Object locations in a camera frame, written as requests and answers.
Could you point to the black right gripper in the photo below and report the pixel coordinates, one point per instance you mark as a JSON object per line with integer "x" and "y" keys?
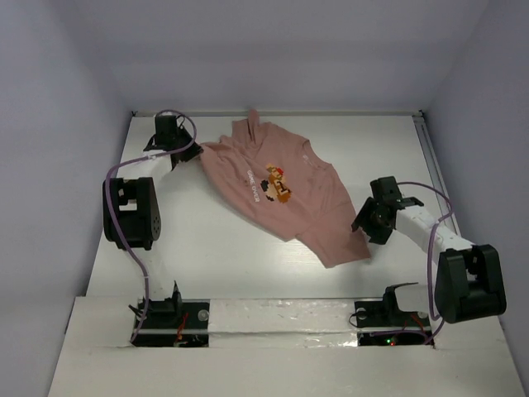
{"x": 379, "y": 236}

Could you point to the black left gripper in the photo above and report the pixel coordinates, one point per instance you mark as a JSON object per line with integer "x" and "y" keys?
{"x": 193, "y": 150}

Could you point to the pink printed t-shirt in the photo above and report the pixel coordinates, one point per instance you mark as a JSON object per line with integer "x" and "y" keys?
{"x": 274, "y": 178}

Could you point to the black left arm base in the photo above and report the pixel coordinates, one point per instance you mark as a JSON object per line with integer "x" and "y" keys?
{"x": 166, "y": 326}

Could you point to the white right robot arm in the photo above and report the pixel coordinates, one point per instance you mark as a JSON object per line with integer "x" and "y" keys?
{"x": 464, "y": 280}

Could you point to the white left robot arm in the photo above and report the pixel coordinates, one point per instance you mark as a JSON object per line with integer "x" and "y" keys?
{"x": 131, "y": 214}

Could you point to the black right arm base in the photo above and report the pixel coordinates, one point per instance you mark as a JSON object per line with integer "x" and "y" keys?
{"x": 378, "y": 325}

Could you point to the white foam front board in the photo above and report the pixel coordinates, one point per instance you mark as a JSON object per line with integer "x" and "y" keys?
{"x": 97, "y": 360}

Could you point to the aluminium back table rail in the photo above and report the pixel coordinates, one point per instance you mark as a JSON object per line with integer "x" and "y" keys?
{"x": 277, "y": 113}

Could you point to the aluminium table rail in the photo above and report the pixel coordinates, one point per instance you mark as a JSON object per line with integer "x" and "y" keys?
{"x": 437, "y": 181}
{"x": 277, "y": 113}

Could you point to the aluminium right table rail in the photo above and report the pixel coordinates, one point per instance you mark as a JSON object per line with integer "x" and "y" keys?
{"x": 437, "y": 181}

